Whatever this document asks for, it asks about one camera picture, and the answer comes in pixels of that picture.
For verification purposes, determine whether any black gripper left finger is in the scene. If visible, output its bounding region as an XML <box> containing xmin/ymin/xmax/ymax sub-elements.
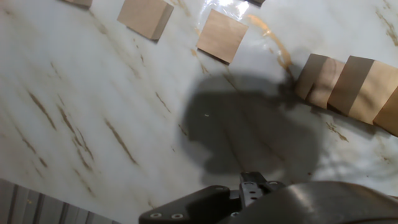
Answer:
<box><xmin>139</xmin><ymin>185</ymin><xmax>243</xmax><ymax>224</ymax></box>

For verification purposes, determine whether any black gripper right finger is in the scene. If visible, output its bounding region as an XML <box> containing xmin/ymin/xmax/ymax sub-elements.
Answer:
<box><xmin>239</xmin><ymin>172</ymin><xmax>285</xmax><ymax>208</ymax></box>

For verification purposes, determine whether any marble pattern mat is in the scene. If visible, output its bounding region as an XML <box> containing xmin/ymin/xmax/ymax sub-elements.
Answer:
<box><xmin>0</xmin><ymin>0</ymin><xmax>398</xmax><ymax>224</ymax></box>

